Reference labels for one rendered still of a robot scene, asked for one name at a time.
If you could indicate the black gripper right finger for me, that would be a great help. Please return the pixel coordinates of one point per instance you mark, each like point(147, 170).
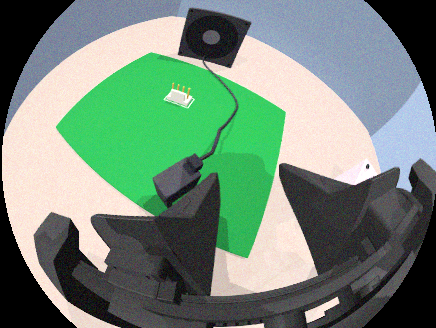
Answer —
point(329, 211)

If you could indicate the black connector plug with cable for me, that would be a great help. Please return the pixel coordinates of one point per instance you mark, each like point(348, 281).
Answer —
point(184, 175)

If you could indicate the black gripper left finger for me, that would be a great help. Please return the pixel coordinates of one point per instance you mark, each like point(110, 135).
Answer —
point(186, 233)

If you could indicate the black square cooling fan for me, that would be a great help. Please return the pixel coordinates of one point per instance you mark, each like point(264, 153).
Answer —
point(211, 33)

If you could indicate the green circuit board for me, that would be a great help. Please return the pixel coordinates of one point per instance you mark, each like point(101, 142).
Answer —
point(157, 110)

